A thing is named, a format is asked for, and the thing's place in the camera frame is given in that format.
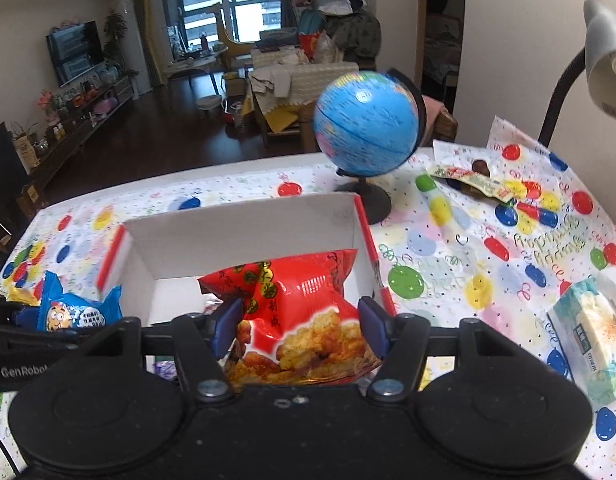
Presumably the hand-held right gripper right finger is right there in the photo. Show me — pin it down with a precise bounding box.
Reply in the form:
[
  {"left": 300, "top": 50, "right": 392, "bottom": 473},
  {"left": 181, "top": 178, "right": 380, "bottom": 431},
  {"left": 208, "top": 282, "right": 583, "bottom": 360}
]
[{"left": 357, "top": 296, "right": 554, "bottom": 403}]

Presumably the sofa with cream cover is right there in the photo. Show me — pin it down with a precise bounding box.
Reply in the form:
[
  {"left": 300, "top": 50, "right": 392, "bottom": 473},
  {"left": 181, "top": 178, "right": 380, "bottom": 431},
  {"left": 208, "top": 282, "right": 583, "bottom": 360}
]
[{"left": 248, "top": 47, "right": 361, "bottom": 148}]

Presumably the blue globe on black stand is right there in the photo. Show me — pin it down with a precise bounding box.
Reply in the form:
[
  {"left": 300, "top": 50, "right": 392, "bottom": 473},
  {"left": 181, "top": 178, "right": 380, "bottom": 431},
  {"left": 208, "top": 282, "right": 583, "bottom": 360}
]
[{"left": 313, "top": 67, "right": 428, "bottom": 226}]

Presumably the colourful candy packet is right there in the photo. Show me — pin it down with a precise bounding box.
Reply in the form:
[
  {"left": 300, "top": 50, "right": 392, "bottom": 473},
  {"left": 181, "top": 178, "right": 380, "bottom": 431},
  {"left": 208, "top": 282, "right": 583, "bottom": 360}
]
[{"left": 428, "top": 159, "right": 521, "bottom": 205}]

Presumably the yellow curtain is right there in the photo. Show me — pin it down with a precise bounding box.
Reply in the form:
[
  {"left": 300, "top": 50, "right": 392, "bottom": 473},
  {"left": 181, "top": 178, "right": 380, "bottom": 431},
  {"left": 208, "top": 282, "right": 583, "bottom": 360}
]
[{"left": 138, "top": 0, "right": 164, "bottom": 88}]

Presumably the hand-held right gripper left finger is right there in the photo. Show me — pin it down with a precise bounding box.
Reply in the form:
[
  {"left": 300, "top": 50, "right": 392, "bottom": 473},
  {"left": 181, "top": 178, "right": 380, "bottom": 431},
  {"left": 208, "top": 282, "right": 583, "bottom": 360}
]
[{"left": 38, "top": 299, "right": 244, "bottom": 405}]

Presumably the pile of clothes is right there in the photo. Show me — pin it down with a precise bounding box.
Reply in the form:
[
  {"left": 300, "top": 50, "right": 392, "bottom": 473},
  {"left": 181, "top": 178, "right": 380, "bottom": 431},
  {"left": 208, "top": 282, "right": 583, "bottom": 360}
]
[{"left": 318, "top": 0, "right": 381, "bottom": 61}]

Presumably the light coffee table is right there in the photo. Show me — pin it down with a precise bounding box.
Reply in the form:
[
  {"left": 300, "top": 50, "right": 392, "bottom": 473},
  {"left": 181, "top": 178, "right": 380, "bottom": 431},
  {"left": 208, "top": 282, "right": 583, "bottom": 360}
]
[{"left": 165, "top": 50, "right": 224, "bottom": 86}]

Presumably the long wooden television stand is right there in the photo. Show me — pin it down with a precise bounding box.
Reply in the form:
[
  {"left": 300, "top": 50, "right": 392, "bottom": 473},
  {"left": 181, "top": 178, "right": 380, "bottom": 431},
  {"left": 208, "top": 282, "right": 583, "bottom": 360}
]
[{"left": 18, "top": 75, "right": 136, "bottom": 186}]

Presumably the red cardboard box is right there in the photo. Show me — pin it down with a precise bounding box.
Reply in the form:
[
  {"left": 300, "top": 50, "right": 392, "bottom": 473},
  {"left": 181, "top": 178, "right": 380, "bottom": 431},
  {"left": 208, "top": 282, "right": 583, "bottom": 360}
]
[{"left": 97, "top": 192, "right": 398, "bottom": 376}]

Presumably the flat screen television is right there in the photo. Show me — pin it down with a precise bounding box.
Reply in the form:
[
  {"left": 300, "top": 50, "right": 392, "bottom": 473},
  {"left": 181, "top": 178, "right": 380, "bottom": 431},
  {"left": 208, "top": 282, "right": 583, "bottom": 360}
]
[{"left": 45, "top": 20, "right": 106, "bottom": 88}]

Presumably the balloon print tablecloth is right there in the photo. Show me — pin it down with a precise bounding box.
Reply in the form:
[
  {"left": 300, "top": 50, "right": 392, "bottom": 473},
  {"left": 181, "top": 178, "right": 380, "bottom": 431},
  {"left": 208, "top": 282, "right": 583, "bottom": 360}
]
[{"left": 0, "top": 115, "right": 616, "bottom": 476}]

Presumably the yellow armchair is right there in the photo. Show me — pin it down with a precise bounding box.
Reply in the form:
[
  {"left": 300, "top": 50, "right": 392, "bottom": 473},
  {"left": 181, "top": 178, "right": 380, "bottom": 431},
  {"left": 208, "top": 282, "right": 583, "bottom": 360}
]
[{"left": 213, "top": 2, "right": 254, "bottom": 68}]

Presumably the red cracker snack bag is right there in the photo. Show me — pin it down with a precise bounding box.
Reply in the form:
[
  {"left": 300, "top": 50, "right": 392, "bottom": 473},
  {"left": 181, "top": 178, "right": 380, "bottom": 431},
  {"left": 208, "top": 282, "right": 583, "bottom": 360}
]
[{"left": 198, "top": 249, "right": 384, "bottom": 387}]

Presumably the black cabinet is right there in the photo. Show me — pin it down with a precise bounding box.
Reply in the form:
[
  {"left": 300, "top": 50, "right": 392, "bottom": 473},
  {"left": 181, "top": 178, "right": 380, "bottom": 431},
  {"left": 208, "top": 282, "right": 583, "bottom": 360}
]
[{"left": 0, "top": 120, "right": 29, "bottom": 241}]

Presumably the grey desk lamp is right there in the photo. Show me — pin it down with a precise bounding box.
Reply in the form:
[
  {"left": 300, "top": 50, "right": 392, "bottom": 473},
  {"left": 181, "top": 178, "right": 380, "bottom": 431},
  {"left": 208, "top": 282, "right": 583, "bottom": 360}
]
[{"left": 538, "top": 0, "right": 616, "bottom": 146}]

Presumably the floral tissue pack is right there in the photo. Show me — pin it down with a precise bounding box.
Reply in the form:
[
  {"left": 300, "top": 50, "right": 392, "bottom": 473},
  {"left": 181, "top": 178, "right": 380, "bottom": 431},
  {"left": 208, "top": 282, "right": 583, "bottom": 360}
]
[{"left": 547, "top": 272, "right": 616, "bottom": 406}]

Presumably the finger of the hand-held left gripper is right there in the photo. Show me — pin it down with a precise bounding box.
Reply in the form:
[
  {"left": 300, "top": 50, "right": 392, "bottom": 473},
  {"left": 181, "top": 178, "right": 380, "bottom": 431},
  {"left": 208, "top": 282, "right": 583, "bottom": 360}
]
[
  {"left": 0, "top": 324, "right": 96, "bottom": 348},
  {"left": 0, "top": 295, "right": 24, "bottom": 323}
]

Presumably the green potted plant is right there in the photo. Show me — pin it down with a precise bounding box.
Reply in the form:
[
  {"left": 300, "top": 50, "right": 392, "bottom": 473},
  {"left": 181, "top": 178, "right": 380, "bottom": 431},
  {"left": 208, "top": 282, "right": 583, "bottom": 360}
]
[{"left": 104, "top": 10, "right": 129, "bottom": 61}]

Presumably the small round stool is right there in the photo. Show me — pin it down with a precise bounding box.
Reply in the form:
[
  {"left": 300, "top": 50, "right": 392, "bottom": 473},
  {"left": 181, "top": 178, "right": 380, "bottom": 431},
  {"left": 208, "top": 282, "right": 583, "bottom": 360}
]
[{"left": 195, "top": 94, "right": 224, "bottom": 118}]

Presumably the blue snack packet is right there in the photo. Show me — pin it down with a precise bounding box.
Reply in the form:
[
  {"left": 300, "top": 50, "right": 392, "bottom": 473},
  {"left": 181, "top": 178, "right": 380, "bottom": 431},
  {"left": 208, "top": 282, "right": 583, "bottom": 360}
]
[{"left": 15, "top": 270, "right": 124, "bottom": 333}]

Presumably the white standing air conditioner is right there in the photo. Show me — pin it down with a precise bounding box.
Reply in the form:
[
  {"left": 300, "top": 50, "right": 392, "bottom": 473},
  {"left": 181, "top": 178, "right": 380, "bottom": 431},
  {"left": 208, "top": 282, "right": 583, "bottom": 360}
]
[{"left": 119, "top": 0, "right": 151, "bottom": 93}]

